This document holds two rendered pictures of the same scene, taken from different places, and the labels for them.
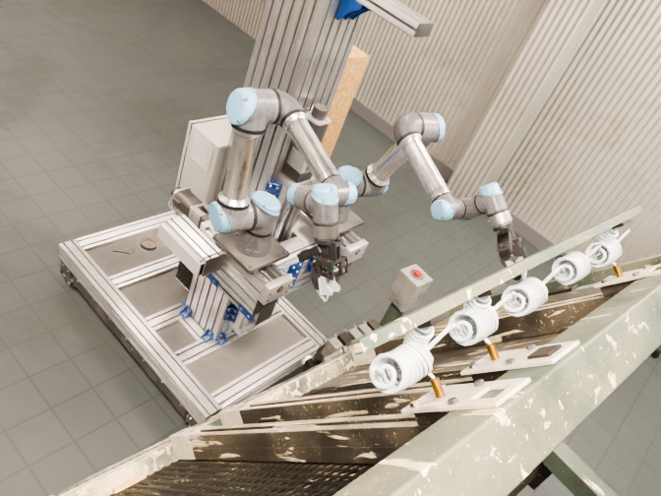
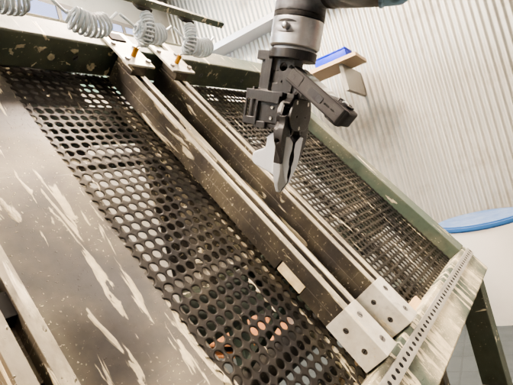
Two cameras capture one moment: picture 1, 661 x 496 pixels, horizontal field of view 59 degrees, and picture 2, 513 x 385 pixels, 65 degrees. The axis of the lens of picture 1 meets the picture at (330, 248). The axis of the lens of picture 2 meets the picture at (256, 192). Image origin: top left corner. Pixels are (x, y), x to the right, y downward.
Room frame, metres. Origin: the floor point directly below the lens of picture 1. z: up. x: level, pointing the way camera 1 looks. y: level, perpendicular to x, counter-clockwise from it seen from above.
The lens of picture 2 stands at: (2.00, -0.06, 1.30)
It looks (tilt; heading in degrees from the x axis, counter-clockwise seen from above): 1 degrees up; 183
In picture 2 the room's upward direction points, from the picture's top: 15 degrees counter-clockwise
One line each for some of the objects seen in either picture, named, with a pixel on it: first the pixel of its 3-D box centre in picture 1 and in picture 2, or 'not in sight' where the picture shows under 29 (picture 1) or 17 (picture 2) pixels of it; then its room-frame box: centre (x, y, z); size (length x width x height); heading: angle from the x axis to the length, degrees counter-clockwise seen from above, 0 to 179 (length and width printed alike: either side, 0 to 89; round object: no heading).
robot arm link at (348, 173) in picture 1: (346, 183); not in sight; (2.24, 0.05, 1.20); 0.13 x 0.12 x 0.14; 135
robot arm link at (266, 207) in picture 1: (262, 212); not in sight; (1.79, 0.29, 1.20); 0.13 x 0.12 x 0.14; 138
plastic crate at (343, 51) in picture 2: not in sight; (333, 60); (-1.41, 0.70, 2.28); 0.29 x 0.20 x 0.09; 62
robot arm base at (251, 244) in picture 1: (255, 234); not in sight; (1.80, 0.29, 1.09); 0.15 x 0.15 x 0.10
